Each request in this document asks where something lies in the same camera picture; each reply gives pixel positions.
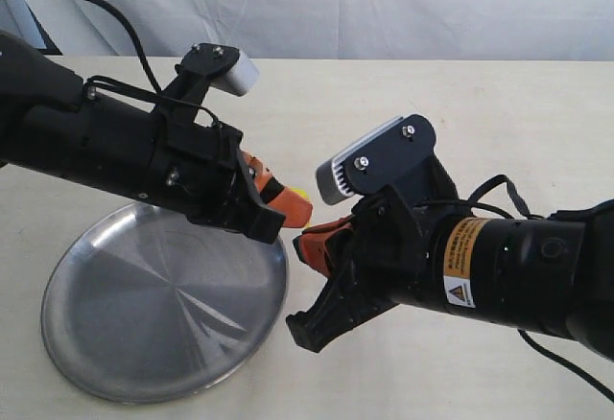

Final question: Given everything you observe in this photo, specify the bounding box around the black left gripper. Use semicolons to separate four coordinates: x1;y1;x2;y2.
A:
143;117;306;244

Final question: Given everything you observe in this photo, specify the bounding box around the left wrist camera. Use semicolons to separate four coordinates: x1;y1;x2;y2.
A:
176;43;260;97

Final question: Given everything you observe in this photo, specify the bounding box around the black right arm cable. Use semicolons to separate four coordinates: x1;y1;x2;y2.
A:
467;175;614;397

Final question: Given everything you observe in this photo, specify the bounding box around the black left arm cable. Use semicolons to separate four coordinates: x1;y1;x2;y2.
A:
0;0;226;133

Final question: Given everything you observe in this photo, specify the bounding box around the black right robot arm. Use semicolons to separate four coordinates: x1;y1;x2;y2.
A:
286;187;613;359

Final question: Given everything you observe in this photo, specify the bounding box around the round stainless steel plate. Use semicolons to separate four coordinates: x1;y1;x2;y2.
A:
40;202;288;404

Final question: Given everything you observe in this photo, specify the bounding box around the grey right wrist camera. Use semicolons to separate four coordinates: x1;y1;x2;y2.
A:
316;114;437;205

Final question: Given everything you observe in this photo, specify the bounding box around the thin yellow stick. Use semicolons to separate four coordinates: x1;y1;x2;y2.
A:
294;188;313;227

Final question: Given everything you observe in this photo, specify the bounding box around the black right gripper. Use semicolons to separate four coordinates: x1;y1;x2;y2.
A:
286;184;456;353

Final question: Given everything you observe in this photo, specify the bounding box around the dark frame behind table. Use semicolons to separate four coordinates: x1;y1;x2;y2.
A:
30;10;63;56

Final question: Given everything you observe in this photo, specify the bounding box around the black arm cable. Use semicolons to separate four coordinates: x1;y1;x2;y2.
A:
467;175;614;397
0;0;226;133

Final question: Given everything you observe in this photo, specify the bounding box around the white backdrop cloth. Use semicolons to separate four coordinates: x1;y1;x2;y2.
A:
0;0;614;61

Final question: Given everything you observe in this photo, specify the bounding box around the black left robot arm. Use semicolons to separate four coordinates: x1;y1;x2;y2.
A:
1;33;313;243

